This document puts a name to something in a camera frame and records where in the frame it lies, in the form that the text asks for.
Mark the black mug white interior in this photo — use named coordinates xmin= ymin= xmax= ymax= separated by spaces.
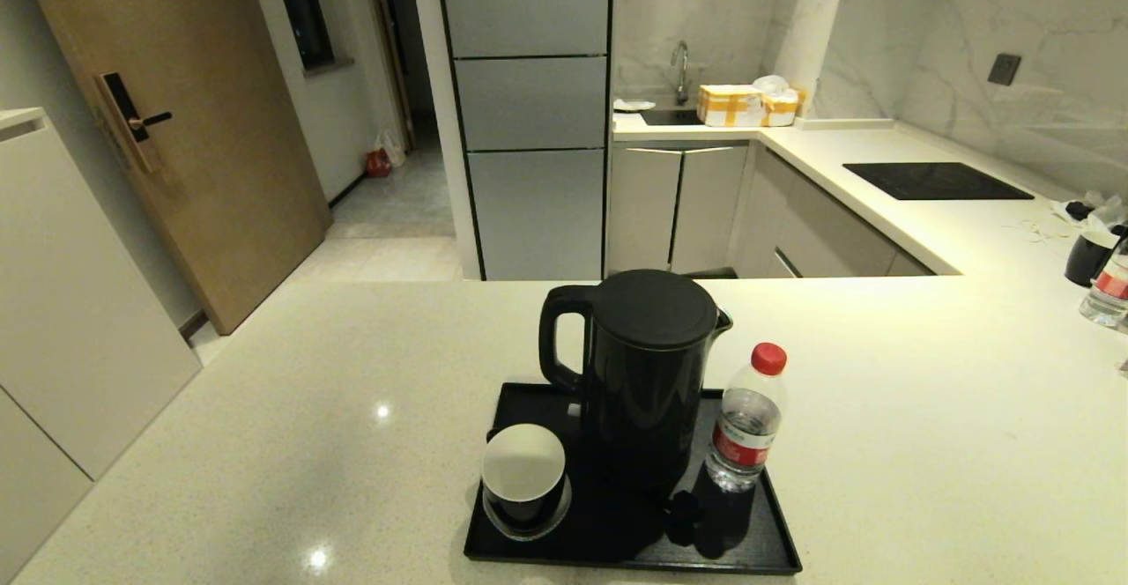
xmin=481 ymin=423 xmax=568 ymax=529
xmin=1064 ymin=231 xmax=1118 ymax=288

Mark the water bottle red label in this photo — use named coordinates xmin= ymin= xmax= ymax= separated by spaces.
xmin=704 ymin=342 xmax=789 ymax=493
xmin=1080 ymin=237 xmax=1128 ymax=329

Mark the black induction cooktop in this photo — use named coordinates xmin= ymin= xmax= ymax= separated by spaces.
xmin=842 ymin=162 xmax=1035 ymax=202

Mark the white storage cabinet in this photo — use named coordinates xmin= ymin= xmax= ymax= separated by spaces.
xmin=0 ymin=107 xmax=204 ymax=559

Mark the black gold door lock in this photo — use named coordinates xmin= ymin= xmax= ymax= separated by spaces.
xmin=94 ymin=71 xmax=174 ymax=174

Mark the black rectangular serving tray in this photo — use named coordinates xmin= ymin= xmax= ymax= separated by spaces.
xmin=464 ymin=381 xmax=803 ymax=576

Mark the beige drawer cabinet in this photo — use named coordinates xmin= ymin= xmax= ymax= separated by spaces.
xmin=731 ymin=146 xmax=937 ymax=279

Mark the tall grey refrigerator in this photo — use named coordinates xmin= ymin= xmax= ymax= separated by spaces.
xmin=434 ymin=0 xmax=614 ymax=282

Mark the dark window pane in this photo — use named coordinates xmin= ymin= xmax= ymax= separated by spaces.
xmin=269 ymin=0 xmax=338 ymax=72

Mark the chrome sink faucet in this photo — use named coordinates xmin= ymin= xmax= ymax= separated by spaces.
xmin=670 ymin=40 xmax=692 ymax=107

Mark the black electric kettle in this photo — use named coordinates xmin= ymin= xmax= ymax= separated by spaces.
xmin=538 ymin=269 xmax=734 ymax=500

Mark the crumpled white plastic wrapper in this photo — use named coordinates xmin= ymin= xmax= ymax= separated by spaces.
xmin=1050 ymin=190 xmax=1128 ymax=235

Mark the small cardboard box yellow tape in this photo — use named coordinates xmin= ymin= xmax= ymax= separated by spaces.
xmin=761 ymin=89 xmax=805 ymax=127

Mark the beige lower cabinet door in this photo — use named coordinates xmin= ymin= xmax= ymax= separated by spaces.
xmin=671 ymin=145 xmax=750 ymax=276
xmin=608 ymin=145 xmax=683 ymax=276

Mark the brown wooden door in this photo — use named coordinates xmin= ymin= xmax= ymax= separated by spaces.
xmin=16 ymin=0 xmax=333 ymax=337

